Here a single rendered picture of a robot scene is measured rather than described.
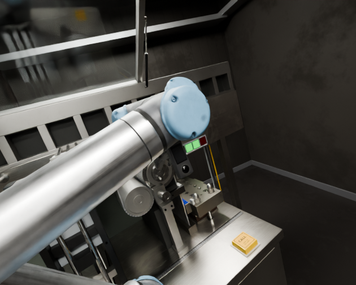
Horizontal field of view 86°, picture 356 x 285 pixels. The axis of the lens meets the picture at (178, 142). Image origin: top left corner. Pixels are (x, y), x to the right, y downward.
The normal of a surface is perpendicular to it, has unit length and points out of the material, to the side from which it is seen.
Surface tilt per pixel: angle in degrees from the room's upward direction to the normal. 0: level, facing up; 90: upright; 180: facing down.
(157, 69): 90
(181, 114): 90
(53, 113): 90
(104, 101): 90
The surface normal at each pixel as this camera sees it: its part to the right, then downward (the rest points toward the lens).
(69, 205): 0.59, 0.16
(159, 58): 0.32, 0.14
